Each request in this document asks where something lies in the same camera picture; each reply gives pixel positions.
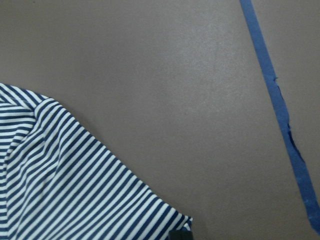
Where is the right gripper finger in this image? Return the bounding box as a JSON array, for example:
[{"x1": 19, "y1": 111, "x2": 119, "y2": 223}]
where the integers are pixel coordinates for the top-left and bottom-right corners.
[{"x1": 168, "y1": 231, "x2": 193, "y2": 240}]

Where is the blue white striped polo shirt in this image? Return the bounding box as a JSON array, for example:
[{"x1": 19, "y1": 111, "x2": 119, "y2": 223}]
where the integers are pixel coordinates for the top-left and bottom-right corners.
[{"x1": 0, "y1": 84, "x2": 192, "y2": 240}]

